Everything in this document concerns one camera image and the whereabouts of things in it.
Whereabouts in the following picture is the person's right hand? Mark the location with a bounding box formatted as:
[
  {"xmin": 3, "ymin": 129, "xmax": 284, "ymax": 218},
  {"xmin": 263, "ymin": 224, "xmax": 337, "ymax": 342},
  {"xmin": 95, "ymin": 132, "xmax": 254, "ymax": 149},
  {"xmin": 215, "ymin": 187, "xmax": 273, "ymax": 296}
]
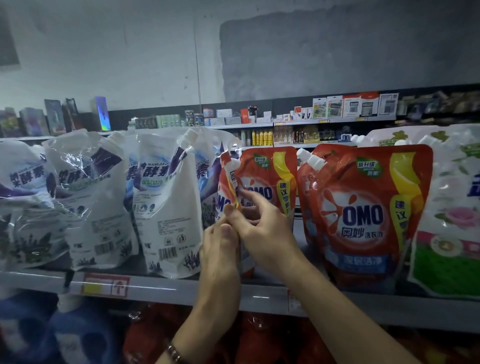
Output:
[{"xmin": 223, "ymin": 187, "xmax": 306, "ymax": 283}]

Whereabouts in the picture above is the person's left hand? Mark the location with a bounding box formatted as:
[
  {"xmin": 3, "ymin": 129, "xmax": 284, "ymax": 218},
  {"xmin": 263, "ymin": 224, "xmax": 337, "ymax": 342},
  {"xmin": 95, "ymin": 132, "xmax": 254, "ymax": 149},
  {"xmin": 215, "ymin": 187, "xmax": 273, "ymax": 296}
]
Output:
[{"xmin": 180, "ymin": 216, "xmax": 243, "ymax": 345}]

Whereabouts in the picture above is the white lavender detergent pouches group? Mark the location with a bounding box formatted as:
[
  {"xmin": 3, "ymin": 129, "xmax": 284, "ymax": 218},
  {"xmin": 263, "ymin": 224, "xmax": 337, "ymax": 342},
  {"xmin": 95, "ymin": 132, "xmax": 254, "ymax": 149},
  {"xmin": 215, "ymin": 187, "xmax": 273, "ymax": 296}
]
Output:
[{"xmin": 0, "ymin": 126, "xmax": 230, "ymax": 280}]

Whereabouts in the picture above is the grey metal shelf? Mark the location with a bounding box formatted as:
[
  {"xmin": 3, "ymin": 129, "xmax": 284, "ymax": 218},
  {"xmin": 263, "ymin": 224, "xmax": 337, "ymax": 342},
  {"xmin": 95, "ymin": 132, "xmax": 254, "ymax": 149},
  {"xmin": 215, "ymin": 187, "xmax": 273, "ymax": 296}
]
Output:
[{"xmin": 0, "ymin": 225, "xmax": 480, "ymax": 364}]

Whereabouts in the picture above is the person's right forearm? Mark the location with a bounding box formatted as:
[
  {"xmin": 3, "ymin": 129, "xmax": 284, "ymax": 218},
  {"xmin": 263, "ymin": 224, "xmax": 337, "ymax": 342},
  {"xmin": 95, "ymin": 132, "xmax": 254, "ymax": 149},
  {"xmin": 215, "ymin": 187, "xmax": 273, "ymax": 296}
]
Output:
[{"xmin": 285, "ymin": 255, "xmax": 423, "ymax": 364}]

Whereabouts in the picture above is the row of red detergent bottles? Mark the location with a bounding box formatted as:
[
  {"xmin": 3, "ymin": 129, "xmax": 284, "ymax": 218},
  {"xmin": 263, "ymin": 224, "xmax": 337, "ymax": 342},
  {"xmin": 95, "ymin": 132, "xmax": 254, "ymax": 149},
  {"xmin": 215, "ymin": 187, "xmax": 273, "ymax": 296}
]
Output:
[{"xmin": 122, "ymin": 300, "xmax": 480, "ymax": 364}]

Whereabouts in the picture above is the dark background shelf unit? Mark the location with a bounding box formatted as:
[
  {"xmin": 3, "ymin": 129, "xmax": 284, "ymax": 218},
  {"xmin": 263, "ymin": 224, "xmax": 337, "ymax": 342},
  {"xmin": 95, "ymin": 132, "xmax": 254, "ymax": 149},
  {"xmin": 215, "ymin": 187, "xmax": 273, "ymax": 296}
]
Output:
[{"xmin": 0, "ymin": 82, "xmax": 480, "ymax": 148}]

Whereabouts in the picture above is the red-framed price tag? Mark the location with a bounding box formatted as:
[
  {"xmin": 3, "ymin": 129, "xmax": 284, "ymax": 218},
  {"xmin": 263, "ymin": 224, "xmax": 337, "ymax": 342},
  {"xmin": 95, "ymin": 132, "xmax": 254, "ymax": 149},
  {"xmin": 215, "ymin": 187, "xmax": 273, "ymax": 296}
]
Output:
[
  {"xmin": 288, "ymin": 289, "xmax": 306, "ymax": 315},
  {"xmin": 81, "ymin": 273, "xmax": 131, "ymax": 298}
]

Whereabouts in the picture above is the row of small bottles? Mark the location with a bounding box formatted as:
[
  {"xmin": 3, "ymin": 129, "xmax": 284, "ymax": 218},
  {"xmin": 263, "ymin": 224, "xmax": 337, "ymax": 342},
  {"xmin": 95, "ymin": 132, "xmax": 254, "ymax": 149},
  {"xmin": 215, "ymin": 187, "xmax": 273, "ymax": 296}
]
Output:
[{"xmin": 243, "ymin": 127, "xmax": 354, "ymax": 148}]

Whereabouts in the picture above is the row of small toiletry boxes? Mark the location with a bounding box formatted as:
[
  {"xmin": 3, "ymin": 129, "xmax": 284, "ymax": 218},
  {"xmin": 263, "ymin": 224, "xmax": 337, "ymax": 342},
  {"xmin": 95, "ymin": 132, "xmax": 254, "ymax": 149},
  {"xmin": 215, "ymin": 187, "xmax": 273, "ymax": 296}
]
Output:
[{"xmin": 123, "ymin": 91, "xmax": 401, "ymax": 129}]

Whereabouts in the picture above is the row of boxed goods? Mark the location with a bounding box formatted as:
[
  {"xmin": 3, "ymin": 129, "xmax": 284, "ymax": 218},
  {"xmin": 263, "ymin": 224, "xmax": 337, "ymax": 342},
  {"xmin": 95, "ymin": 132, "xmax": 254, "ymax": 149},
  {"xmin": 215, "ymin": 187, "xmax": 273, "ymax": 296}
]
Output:
[{"xmin": 0, "ymin": 95, "xmax": 112, "ymax": 138}]

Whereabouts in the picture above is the dark beaded bracelet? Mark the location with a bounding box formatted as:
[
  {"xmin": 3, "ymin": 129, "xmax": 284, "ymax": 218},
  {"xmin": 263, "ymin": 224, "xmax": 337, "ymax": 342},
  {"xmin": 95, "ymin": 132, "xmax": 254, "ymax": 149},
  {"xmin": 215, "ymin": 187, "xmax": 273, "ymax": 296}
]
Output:
[{"xmin": 165, "ymin": 342, "xmax": 187, "ymax": 364}]

